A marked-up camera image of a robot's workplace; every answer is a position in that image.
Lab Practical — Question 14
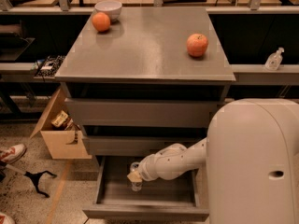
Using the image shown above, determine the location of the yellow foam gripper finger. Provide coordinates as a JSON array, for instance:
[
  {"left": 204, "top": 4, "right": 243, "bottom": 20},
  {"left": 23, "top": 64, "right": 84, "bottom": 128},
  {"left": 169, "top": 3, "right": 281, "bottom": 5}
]
[{"left": 127, "top": 171, "right": 143, "bottom": 183}]

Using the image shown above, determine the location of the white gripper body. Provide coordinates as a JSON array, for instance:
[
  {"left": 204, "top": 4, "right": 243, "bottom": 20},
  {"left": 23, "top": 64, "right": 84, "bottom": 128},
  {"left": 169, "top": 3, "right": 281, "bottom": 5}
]
[{"left": 138, "top": 154, "right": 158, "bottom": 181}]

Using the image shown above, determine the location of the silver blue redbull can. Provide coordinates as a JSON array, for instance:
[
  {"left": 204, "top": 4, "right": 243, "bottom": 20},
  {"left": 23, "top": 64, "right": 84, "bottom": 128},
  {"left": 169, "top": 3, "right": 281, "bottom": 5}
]
[{"left": 130, "top": 162, "right": 142, "bottom": 191}]

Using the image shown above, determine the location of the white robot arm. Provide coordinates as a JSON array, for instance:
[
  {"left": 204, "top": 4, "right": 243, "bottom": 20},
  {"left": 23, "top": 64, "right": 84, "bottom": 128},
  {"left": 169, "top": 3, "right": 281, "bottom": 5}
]
[{"left": 128, "top": 99, "right": 299, "bottom": 224}]

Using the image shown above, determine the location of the grey bottom drawer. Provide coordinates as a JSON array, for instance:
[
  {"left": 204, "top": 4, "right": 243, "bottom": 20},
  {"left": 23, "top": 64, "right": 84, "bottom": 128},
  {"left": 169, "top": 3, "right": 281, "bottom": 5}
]
[{"left": 83, "top": 156, "right": 209, "bottom": 221}]

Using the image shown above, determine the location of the grey drawer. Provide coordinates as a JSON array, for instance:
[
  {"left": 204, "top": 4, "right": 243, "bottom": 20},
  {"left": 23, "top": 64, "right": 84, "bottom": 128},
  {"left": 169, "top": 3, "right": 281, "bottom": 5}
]
[
  {"left": 82, "top": 136, "right": 202, "bottom": 157},
  {"left": 65, "top": 98, "right": 218, "bottom": 128},
  {"left": 83, "top": 156, "right": 209, "bottom": 221}
]

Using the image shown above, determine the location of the grey middle drawer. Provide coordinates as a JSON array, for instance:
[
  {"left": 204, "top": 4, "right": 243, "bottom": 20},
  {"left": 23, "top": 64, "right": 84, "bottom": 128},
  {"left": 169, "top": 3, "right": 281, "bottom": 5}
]
[{"left": 82, "top": 136, "right": 202, "bottom": 157}]

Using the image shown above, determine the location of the grey top drawer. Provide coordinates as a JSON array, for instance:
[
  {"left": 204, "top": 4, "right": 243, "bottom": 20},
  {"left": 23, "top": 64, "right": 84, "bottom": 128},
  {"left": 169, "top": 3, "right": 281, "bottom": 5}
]
[{"left": 65, "top": 98, "right": 218, "bottom": 128}]

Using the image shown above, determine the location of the grey drawer cabinet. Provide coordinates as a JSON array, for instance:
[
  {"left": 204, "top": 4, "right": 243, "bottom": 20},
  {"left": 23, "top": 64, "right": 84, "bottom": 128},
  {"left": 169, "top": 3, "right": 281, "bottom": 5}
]
[{"left": 54, "top": 6, "right": 236, "bottom": 223}]

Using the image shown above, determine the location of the cardboard box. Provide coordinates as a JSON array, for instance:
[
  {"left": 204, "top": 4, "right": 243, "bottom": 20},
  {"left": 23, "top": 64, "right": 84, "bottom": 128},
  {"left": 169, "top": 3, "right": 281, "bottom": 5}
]
[{"left": 30, "top": 88, "right": 92, "bottom": 159}]

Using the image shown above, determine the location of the snack package in box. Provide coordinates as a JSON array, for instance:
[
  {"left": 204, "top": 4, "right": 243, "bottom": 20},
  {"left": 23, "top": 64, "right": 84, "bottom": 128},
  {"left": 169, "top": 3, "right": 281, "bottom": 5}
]
[{"left": 51, "top": 110, "right": 69, "bottom": 128}]

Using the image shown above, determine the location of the black grabber tool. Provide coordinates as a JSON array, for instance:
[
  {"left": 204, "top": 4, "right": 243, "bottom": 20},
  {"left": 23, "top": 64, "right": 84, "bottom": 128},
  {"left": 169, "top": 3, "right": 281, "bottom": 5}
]
[{"left": 0, "top": 161, "right": 56, "bottom": 198}]

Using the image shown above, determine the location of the white red sneaker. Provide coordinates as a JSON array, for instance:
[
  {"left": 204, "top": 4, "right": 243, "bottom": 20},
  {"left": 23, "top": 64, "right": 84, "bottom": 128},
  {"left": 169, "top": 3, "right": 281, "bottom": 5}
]
[{"left": 0, "top": 144, "right": 26, "bottom": 164}]

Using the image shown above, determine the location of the red apple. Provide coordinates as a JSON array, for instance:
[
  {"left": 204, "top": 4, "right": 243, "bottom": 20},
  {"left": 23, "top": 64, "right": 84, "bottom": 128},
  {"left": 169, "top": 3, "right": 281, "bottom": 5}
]
[{"left": 186, "top": 34, "right": 208, "bottom": 58}]

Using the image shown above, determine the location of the black white notebook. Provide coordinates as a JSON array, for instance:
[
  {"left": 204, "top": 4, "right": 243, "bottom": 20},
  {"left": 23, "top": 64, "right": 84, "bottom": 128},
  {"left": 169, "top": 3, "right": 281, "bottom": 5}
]
[{"left": 36, "top": 55, "right": 64, "bottom": 77}]

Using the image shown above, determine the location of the orange fruit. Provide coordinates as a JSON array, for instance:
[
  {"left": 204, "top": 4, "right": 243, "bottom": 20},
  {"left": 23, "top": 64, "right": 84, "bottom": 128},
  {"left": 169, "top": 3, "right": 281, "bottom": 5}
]
[{"left": 92, "top": 12, "right": 110, "bottom": 32}]

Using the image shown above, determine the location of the white bowl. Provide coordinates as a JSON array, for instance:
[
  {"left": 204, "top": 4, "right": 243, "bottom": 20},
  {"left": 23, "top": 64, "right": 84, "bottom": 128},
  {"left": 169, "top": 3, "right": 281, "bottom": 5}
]
[{"left": 94, "top": 1, "right": 122, "bottom": 22}]

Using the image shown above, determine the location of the clear sanitizer bottle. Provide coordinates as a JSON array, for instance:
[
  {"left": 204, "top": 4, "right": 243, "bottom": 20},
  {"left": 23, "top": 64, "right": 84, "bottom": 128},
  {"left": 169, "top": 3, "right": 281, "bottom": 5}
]
[{"left": 264, "top": 48, "right": 284, "bottom": 71}]

